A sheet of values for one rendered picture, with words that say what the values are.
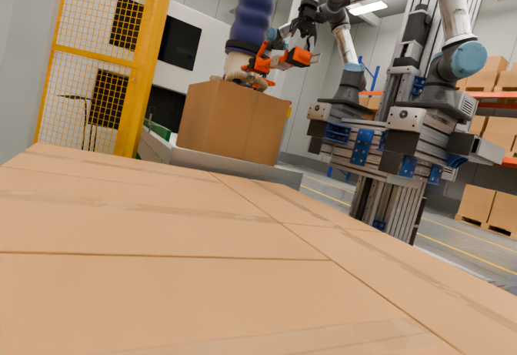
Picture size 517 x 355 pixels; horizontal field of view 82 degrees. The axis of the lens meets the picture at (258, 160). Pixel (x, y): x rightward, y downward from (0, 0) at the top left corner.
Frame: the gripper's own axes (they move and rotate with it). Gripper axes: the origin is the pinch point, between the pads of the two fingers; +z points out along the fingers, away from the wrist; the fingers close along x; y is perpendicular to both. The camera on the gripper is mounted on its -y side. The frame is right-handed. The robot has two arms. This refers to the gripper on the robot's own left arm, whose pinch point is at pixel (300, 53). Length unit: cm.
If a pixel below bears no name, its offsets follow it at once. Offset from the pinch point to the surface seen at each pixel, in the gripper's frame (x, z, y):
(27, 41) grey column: 104, 17, 89
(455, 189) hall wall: -810, 47, 365
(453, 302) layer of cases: 6, 56, -79
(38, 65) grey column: 98, 27, 90
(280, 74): -158, -66, 305
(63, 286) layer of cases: 64, 56, -72
